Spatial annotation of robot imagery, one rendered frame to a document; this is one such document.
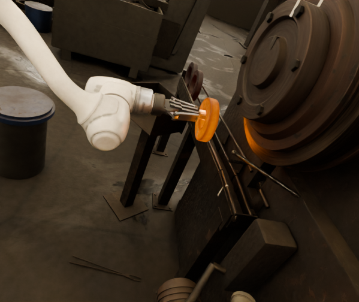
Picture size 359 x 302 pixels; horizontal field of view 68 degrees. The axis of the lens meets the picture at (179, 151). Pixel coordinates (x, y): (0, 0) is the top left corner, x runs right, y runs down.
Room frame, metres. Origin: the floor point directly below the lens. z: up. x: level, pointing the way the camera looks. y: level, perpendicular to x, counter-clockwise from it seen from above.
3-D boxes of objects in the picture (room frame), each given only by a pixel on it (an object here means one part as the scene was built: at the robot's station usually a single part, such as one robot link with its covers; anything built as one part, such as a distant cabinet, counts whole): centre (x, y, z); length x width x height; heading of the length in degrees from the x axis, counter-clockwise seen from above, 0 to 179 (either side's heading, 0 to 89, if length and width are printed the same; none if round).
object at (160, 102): (0.82, 0.10, 0.84); 0.09 x 0.08 x 0.07; 109
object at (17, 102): (1.06, 0.83, 0.22); 0.32 x 0.32 x 0.43
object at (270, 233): (0.50, -0.31, 0.68); 0.11 x 0.08 x 0.24; 109
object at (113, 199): (1.12, 0.19, 0.36); 0.26 x 0.20 x 0.72; 54
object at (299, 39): (0.69, -0.12, 1.11); 0.28 x 0.06 x 0.28; 19
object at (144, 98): (0.80, 0.17, 0.83); 0.09 x 0.06 x 0.09; 19
